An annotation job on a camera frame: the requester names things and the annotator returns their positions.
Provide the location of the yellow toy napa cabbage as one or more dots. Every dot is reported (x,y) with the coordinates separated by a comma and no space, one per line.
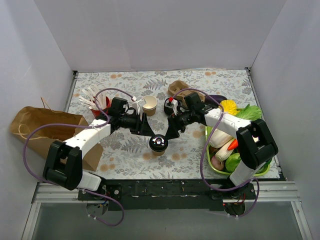
(229,106)

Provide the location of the green toy napa cabbage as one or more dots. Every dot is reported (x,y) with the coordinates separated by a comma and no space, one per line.
(220,138)

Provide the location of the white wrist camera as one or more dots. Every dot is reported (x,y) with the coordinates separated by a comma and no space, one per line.
(177,106)
(137,104)

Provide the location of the green toy cabbage head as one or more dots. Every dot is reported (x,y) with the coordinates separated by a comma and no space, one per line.
(232,162)

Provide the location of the brown paper coffee cup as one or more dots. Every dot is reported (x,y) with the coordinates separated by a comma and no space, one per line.
(149,108)

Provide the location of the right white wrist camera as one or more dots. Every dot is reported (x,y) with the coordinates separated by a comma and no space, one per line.
(177,106)

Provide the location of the purple toy onion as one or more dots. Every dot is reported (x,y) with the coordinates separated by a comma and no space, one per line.
(217,164)

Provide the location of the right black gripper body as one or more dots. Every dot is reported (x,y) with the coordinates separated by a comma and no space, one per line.
(173,124)

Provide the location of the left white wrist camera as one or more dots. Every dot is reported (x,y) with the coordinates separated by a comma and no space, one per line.
(137,104)

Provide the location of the green plastic basket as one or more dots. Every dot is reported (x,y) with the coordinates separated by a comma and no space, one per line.
(211,151)

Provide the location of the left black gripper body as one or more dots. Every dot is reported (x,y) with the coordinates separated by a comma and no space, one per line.
(143,123)

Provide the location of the small white toy cabbage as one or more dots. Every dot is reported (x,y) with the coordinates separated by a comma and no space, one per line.
(223,153)

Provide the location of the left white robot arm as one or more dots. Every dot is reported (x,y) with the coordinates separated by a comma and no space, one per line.
(64,163)

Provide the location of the red plastic cup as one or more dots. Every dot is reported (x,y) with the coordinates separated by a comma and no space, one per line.
(106,105)

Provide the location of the black coffee cup lid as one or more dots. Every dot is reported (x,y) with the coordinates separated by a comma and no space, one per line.
(158,142)

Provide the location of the stack of black lids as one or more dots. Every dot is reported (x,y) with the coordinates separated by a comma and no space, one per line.
(168,106)

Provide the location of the brown cardboard cup carrier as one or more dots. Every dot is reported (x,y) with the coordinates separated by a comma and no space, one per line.
(179,85)

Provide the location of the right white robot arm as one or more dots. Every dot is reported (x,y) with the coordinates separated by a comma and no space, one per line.
(255,141)

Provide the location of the purple toy eggplant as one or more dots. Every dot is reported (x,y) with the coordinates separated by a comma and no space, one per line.
(212,99)

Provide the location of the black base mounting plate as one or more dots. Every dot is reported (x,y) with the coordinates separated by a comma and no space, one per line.
(173,194)

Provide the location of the aluminium frame rail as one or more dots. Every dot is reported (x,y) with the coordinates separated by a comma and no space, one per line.
(269,191)

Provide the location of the red toy chili pepper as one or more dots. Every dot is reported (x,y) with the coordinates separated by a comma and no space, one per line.
(233,145)

